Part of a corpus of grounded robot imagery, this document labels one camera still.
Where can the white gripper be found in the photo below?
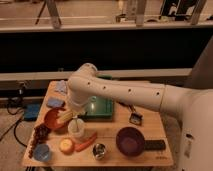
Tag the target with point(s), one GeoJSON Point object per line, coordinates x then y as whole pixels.
{"type": "Point", "coordinates": [76, 111]}

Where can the peeled yellow banana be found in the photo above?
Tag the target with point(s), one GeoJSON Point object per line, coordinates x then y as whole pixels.
{"type": "Point", "coordinates": [64, 117]}

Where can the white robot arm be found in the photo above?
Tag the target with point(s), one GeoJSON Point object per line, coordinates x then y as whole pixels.
{"type": "Point", "coordinates": [193, 106]}

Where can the white cup with stick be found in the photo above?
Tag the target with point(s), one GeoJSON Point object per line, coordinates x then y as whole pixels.
{"type": "Point", "coordinates": [76, 128]}

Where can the small metal cup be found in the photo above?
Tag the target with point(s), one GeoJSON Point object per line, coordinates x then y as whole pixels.
{"type": "Point", "coordinates": [99, 151]}

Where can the blue plastic cup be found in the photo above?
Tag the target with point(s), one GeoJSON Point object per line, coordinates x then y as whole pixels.
{"type": "Point", "coordinates": [42, 153]}

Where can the blue sponge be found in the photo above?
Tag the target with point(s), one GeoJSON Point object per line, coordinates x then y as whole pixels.
{"type": "Point", "coordinates": [54, 102]}

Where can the green plastic tray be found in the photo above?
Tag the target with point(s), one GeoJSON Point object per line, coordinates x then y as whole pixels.
{"type": "Point", "coordinates": [98, 108]}

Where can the red bowl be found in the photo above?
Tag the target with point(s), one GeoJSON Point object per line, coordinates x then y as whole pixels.
{"type": "Point", "coordinates": [50, 119]}

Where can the light blue crumpled cloth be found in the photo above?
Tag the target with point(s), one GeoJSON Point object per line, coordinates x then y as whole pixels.
{"type": "Point", "coordinates": [61, 87]}

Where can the orange carrot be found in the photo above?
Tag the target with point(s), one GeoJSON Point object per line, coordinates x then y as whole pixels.
{"type": "Point", "coordinates": [80, 147]}

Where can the yellow apple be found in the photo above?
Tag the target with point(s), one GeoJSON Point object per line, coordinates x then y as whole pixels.
{"type": "Point", "coordinates": [66, 146]}

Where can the wooden folding table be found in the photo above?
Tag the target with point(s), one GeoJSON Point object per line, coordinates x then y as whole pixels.
{"type": "Point", "coordinates": [152, 128]}

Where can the dark red grape bunch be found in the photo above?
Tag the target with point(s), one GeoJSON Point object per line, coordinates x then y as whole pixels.
{"type": "Point", "coordinates": [40, 136]}

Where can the blue power box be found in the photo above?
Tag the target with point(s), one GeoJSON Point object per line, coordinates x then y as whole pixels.
{"type": "Point", "coordinates": [31, 112]}

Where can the purple bowl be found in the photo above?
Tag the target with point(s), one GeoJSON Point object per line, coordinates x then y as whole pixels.
{"type": "Point", "coordinates": [130, 141]}

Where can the black rectangular block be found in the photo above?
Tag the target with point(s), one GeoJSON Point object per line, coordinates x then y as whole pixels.
{"type": "Point", "coordinates": [155, 145]}

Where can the black handled brush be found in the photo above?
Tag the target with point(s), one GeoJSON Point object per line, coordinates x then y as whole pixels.
{"type": "Point", "coordinates": [135, 117]}

